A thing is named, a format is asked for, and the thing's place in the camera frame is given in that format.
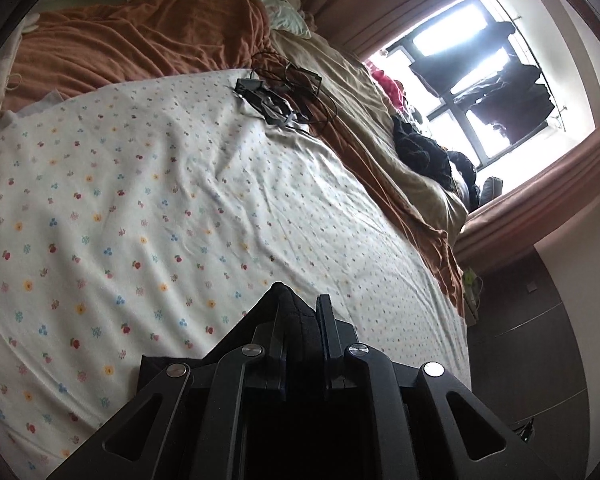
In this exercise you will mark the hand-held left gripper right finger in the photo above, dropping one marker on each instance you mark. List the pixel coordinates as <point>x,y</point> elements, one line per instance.
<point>325,320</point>

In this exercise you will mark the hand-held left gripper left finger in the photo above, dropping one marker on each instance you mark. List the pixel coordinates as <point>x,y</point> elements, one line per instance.
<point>275,355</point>

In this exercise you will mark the black button jacket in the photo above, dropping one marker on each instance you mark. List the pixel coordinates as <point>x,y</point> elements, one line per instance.
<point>297,320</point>

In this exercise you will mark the black clothes pile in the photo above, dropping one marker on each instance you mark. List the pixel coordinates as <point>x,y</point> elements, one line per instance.
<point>420,152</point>

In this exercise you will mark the pink clothes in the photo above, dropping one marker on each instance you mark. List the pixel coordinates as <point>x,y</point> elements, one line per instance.
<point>385,82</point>

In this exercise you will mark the green packet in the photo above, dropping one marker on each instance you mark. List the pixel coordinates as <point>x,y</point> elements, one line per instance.
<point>467,277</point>

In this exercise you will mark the floral white bed sheet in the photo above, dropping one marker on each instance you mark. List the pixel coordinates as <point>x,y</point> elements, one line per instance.
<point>155,210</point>

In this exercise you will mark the dark grey pillow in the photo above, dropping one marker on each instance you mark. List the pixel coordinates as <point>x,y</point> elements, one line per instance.
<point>467,180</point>

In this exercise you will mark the beige duvet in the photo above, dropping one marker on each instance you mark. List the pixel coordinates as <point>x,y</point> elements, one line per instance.
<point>360,110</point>

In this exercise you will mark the pink curtain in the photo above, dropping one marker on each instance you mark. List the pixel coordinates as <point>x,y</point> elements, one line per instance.
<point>380,0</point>
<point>530,215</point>

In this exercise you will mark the dark hanging garment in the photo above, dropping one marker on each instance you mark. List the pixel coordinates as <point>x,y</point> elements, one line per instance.
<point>520,100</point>
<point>455,72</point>

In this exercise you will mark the pale pillow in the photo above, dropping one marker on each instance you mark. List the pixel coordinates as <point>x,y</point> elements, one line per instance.
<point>287,20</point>

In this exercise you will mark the dark framed window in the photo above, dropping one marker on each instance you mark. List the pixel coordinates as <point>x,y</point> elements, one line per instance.
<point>440,40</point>

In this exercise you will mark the orange-brown blanket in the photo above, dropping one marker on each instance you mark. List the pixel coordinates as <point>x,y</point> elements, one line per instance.
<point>155,25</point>

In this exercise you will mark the wall switch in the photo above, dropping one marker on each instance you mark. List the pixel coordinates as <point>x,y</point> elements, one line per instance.
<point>531,287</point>

